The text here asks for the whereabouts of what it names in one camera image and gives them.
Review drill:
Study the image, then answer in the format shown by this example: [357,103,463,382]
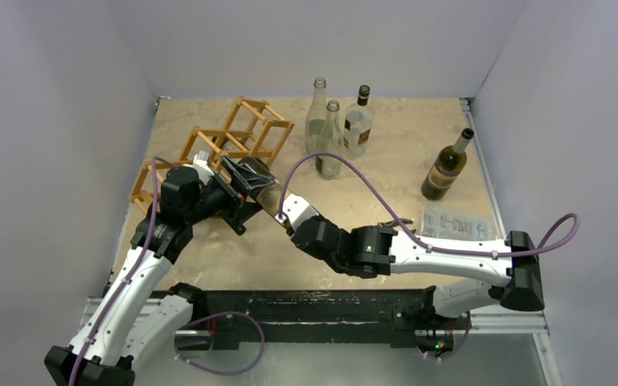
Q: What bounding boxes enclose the black pruning shears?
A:
[377,218,414,228]

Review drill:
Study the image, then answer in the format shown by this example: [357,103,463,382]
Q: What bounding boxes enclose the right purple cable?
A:
[277,153,582,260]

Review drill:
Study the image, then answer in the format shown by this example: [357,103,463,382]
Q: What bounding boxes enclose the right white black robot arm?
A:
[289,216,545,327]

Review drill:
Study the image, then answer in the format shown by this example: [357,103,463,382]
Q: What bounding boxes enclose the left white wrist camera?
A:
[192,150,216,185]

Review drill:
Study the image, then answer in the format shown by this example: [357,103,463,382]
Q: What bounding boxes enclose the clear plastic parts box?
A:
[416,203,497,241]

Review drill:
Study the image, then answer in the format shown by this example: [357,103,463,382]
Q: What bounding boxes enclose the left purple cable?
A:
[68,155,179,386]

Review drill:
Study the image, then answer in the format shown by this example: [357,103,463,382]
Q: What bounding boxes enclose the clear bottle front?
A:
[315,100,344,179]

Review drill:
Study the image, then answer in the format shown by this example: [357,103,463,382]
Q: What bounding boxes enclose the dark bottle in lower rack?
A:
[223,211,250,236]

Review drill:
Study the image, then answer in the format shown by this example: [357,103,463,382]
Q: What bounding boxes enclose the wooden wine rack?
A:
[129,96,295,213]

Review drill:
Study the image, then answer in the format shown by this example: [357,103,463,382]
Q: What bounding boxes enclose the olive green wine bottle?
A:
[238,156,292,235]

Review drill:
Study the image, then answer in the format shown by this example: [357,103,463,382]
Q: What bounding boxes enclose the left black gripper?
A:
[185,156,274,225]

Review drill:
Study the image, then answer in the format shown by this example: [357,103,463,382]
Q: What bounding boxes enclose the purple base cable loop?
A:
[174,310,269,378]

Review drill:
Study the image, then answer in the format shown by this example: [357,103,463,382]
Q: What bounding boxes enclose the tall clear bottle back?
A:
[304,77,327,154]

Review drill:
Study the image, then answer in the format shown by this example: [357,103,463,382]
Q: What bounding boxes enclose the green wine bottle far right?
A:
[421,128,475,200]

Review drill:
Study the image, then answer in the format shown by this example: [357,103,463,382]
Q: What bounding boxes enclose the clear liquor bottle black cap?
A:
[343,84,375,160]

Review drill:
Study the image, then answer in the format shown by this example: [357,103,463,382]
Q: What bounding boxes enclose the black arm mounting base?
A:
[143,289,473,353]

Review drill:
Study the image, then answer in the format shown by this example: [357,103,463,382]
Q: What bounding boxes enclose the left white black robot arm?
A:
[44,157,275,385]

